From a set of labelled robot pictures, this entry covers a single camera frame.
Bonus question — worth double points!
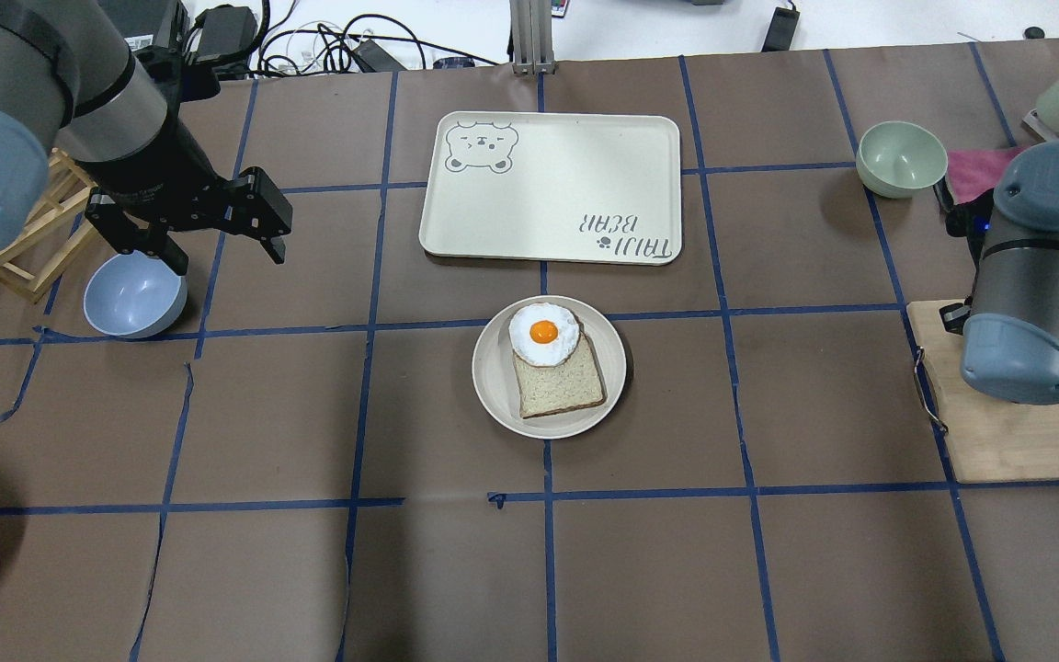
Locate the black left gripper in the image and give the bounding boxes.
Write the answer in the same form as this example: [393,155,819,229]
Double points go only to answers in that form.
[84,166,293,278]

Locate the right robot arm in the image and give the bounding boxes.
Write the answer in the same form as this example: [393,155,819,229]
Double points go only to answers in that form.
[961,142,1059,405]

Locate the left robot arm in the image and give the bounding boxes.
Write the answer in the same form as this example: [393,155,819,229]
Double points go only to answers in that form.
[0,1,293,275]

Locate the cream round plate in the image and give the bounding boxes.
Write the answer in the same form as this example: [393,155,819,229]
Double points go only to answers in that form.
[472,296,633,439]

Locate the bread slice on plate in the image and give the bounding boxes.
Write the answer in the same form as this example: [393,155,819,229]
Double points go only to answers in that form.
[513,332,607,418]

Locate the blue bowl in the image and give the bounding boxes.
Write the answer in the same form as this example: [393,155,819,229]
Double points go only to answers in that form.
[83,253,189,339]

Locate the wooden rack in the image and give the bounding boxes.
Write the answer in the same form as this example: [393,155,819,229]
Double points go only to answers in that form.
[0,148,98,304]

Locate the cream bear tray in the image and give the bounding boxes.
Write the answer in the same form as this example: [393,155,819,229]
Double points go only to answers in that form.
[417,110,684,267]

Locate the fried egg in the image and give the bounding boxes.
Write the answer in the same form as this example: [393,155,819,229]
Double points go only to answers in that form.
[507,302,584,368]

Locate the black power adapter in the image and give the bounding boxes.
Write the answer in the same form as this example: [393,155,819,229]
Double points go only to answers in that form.
[761,6,800,51]

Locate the green bowl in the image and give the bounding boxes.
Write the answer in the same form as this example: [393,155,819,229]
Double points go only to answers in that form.
[856,120,949,200]

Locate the pink cloth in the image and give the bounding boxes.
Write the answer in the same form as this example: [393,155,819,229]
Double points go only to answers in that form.
[944,146,1027,205]

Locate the wooden cutting board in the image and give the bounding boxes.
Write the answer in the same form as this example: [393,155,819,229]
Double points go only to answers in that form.
[907,299,1059,485]

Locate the metal dish rack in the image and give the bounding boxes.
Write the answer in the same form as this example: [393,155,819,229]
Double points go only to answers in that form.
[1022,109,1059,143]

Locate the black cables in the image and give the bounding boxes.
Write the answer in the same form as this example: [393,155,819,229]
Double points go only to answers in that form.
[189,0,503,79]

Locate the aluminium post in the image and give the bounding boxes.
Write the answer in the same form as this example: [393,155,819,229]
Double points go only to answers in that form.
[509,0,556,75]

